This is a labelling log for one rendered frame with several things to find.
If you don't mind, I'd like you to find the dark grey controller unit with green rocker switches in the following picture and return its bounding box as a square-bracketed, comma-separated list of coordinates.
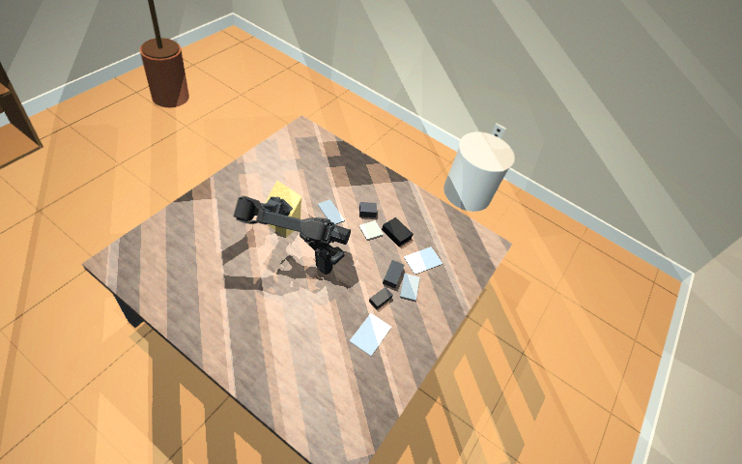
[315, 248, 332, 275]

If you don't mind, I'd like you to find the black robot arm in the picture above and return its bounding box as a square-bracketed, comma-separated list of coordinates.
[233, 195, 351, 245]

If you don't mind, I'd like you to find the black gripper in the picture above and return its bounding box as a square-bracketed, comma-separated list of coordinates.
[300, 232, 345, 265]

